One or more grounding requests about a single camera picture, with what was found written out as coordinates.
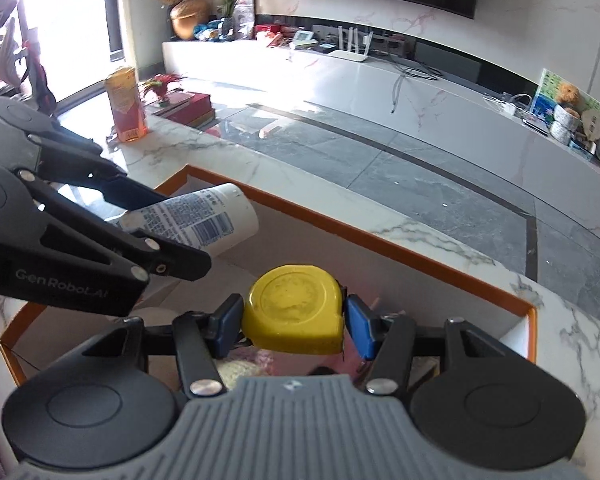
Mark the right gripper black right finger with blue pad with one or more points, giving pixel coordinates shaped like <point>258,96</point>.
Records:
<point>386,342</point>

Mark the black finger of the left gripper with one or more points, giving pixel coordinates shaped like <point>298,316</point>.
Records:
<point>154,253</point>

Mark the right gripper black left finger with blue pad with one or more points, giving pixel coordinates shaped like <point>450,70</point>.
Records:
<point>202,338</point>

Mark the white lotion tube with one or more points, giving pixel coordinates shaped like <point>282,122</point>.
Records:
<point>213,219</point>

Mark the yellow tape measure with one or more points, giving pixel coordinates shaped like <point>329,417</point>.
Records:
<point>295,309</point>

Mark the orange cardboard storage box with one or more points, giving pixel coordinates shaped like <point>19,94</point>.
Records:
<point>337,244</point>

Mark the orange juice bottle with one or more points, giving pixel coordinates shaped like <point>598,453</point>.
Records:
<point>126,106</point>

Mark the stack of red books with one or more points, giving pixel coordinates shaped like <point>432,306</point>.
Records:
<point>191,109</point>

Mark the white marble TV cabinet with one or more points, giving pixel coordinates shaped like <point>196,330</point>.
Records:
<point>441,113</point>

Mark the brown round vase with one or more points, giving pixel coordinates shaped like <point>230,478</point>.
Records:
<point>186,15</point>

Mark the white wifi router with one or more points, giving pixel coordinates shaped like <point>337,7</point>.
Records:
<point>352,46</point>

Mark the brown teddy bear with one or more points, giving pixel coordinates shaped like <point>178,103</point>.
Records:
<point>567,95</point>

